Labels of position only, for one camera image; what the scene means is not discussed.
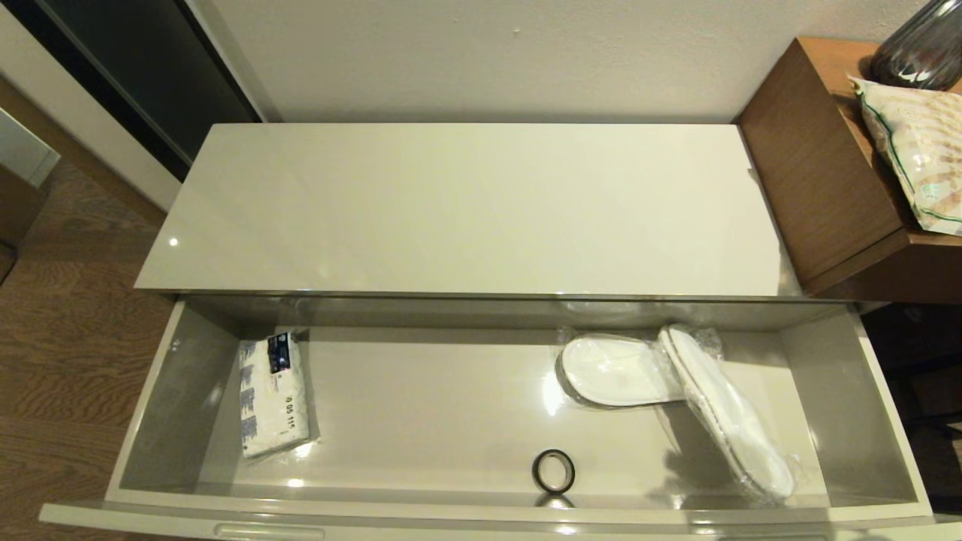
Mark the dark sliding door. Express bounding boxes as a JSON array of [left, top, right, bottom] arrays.
[[4, 0, 264, 181]]

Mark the white green-trimmed snack bag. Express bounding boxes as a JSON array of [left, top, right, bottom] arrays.
[[848, 75, 962, 237]]

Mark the white glossy cabinet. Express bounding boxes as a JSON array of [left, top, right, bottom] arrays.
[[135, 122, 802, 298]]

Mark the white blue tissue pack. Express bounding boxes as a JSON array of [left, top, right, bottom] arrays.
[[239, 331, 312, 459]]

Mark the white cabinet drawer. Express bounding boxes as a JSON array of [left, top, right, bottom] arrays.
[[39, 292, 962, 541]]

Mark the white furniture panel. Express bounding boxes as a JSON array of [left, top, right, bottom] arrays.
[[0, 107, 61, 189]]

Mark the black tape roll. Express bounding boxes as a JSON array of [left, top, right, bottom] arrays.
[[532, 449, 576, 494]]

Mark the dark ribbed glass vase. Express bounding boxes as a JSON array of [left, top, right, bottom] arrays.
[[868, 0, 962, 89]]

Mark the brown wooden desk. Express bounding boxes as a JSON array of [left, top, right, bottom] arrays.
[[735, 36, 962, 303]]

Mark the white plastic-wrapped slipper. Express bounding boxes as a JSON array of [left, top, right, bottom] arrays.
[[556, 326, 686, 410], [655, 323, 814, 504]]

